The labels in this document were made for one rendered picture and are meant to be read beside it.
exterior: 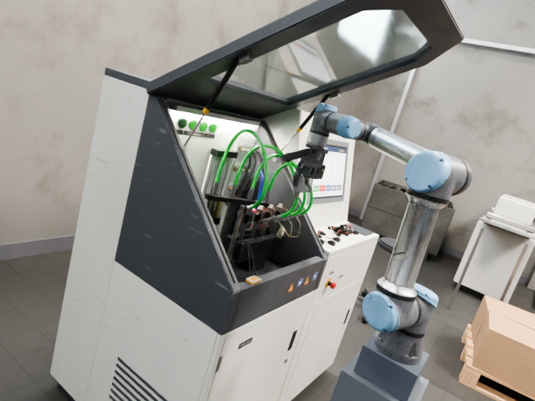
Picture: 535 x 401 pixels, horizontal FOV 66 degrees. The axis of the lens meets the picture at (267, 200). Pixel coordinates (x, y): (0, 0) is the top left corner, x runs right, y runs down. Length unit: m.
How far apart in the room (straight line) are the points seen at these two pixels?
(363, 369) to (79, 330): 1.22
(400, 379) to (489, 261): 4.24
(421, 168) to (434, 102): 6.35
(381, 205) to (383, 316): 5.12
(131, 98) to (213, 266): 0.71
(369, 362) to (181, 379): 0.65
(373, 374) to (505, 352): 2.12
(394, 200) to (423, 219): 5.09
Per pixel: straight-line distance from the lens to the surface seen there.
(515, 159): 7.30
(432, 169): 1.17
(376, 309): 1.26
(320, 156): 1.51
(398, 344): 1.42
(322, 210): 2.27
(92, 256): 1.87
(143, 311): 1.67
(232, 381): 1.68
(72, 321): 2.08
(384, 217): 6.35
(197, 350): 1.51
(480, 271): 5.61
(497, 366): 3.53
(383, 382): 1.45
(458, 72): 7.55
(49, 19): 3.14
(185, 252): 1.45
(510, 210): 5.46
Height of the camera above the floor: 1.55
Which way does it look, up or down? 13 degrees down
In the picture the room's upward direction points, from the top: 16 degrees clockwise
